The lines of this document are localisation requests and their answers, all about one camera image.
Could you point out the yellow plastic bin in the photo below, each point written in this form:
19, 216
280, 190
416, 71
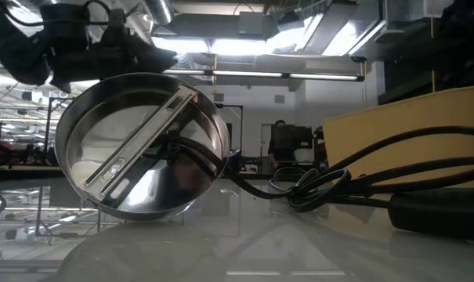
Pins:
397, 125

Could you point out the shiny steel funnel bowl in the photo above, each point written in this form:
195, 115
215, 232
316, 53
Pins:
103, 129

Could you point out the white ceiling unit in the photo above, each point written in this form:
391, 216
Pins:
409, 11

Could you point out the long ceiling light bar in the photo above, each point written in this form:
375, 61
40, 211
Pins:
260, 73

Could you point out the person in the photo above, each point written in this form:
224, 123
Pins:
272, 152

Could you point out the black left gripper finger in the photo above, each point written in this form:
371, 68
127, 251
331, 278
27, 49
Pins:
61, 83
150, 55

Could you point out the white table cover sheet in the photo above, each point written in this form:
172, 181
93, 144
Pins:
299, 243

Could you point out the black computer monitor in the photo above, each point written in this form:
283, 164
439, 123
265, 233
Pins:
295, 137

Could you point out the black metal stand frame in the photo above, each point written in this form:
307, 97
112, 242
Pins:
48, 117

